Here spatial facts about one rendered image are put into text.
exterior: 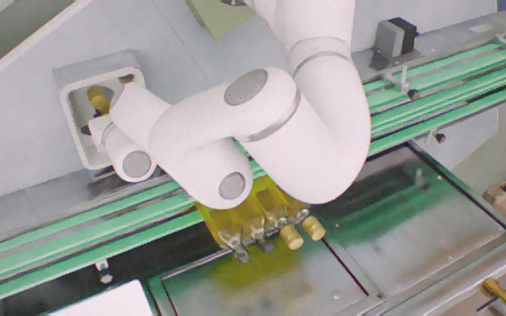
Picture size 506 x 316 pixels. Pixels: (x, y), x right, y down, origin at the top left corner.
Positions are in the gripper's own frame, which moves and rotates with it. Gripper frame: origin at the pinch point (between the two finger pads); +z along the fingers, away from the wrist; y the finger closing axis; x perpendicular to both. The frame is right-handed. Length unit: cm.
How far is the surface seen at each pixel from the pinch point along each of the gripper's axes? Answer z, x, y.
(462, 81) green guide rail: -8, -16, 102
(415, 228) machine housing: -26, -44, 66
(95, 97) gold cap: -2.3, 5.3, -1.8
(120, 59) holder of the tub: -1.3, 11.6, 5.4
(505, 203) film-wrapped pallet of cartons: 122, -229, 335
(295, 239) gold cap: -29.7, -27.7, 27.6
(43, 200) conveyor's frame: 2.5, -16.4, -19.5
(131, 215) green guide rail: -9.4, -20.8, -2.0
